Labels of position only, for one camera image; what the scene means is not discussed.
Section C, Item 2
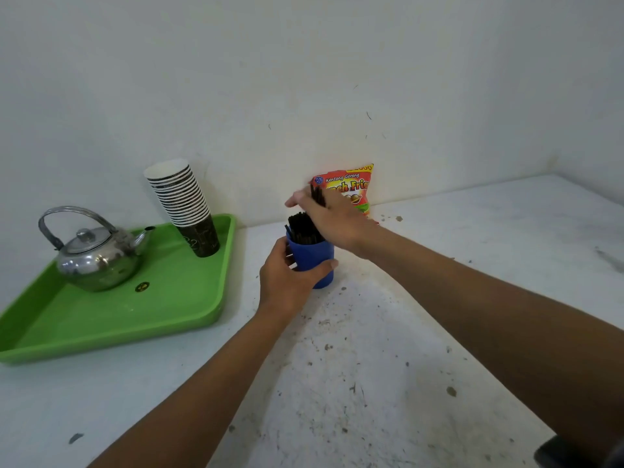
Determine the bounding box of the person's right hand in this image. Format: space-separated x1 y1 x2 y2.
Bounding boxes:
285 186 379 257

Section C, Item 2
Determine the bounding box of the person's left hand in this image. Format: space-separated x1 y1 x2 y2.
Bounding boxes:
258 237 339 320

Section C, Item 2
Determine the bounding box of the blue plastic cup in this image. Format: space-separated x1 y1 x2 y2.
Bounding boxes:
285 230 336 290

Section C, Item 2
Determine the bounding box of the person's left forearm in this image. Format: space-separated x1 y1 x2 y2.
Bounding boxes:
87 305 296 468

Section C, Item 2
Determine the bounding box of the person's right forearm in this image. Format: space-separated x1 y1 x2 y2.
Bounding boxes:
360 223 624 464

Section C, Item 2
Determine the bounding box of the bunch of black straws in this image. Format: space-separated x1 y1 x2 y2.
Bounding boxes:
286 212 326 246

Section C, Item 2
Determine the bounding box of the red yellow snack packet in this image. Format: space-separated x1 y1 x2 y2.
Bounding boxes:
311 163 375 216

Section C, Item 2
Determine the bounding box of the stack of dark paper cups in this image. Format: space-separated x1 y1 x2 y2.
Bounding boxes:
143 159 221 259

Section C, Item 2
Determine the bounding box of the green plastic tray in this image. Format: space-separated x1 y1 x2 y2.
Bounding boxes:
0 214 238 365

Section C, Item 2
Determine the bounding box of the steel kettle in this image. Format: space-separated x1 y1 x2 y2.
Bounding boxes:
38 206 156 293

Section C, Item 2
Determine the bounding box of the dark grey clothing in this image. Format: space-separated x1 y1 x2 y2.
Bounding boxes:
533 435 624 468

